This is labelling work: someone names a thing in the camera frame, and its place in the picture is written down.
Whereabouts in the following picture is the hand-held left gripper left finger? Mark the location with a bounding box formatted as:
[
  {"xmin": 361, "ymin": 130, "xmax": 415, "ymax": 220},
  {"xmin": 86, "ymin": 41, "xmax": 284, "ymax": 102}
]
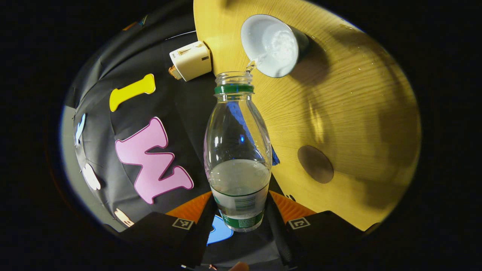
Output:
[{"xmin": 115, "ymin": 191, "xmax": 217, "ymax": 269}]

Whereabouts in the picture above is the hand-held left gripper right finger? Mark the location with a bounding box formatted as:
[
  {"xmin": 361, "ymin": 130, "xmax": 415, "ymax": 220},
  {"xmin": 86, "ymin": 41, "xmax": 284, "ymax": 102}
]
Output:
[{"xmin": 265, "ymin": 190, "xmax": 365, "ymax": 269}]

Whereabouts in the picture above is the clear plastic water bottle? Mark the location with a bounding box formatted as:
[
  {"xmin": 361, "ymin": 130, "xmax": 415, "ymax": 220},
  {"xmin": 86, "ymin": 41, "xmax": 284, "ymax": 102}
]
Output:
[{"xmin": 203, "ymin": 71, "xmax": 273, "ymax": 233}]

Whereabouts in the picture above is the round brown coaster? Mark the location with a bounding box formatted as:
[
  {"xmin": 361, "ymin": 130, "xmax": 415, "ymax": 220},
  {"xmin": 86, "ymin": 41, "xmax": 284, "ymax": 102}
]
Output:
[{"xmin": 297, "ymin": 145, "xmax": 334, "ymax": 184}]

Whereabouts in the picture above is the white-lined teacup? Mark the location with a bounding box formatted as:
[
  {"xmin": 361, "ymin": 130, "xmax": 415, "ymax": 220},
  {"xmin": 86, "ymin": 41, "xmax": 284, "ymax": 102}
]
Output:
[{"xmin": 240, "ymin": 14, "xmax": 310, "ymax": 78}]

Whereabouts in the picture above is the blue towel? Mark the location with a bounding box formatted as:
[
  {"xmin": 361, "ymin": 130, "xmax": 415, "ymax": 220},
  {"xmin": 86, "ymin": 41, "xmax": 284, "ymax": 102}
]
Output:
[{"xmin": 225, "ymin": 99, "xmax": 280, "ymax": 166}]

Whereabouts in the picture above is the black backdrop cloth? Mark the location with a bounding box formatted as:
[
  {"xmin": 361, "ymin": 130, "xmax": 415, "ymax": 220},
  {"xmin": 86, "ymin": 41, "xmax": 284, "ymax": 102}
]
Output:
[{"xmin": 62, "ymin": 0, "xmax": 287, "ymax": 269}]

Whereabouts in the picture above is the white toaster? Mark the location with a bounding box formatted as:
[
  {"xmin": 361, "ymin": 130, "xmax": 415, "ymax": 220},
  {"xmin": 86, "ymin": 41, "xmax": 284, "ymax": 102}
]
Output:
[{"xmin": 169, "ymin": 41, "xmax": 212, "ymax": 82}]

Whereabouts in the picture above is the white toaster cable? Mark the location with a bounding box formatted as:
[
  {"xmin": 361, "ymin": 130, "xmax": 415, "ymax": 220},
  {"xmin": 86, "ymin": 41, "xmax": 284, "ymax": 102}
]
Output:
[{"xmin": 164, "ymin": 31, "xmax": 198, "ymax": 40}]

